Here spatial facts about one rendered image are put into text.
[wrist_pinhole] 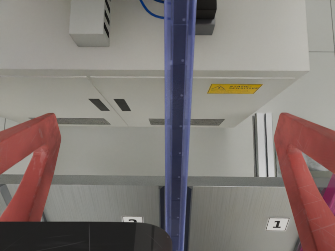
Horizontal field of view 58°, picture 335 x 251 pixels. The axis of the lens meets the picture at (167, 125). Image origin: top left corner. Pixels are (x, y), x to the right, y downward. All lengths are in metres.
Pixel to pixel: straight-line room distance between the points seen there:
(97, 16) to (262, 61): 0.26
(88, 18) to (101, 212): 0.31
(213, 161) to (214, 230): 0.83
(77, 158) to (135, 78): 0.66
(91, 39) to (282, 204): 0.35
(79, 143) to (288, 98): 0.77
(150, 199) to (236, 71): 0.31
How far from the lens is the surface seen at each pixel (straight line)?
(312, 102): 1.21
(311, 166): 1.16
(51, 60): 0.51
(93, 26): 0.46
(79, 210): 0.24
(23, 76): 0.56
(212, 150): 1.08
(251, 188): 0.22
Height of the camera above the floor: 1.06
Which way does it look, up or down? 81 degrees down
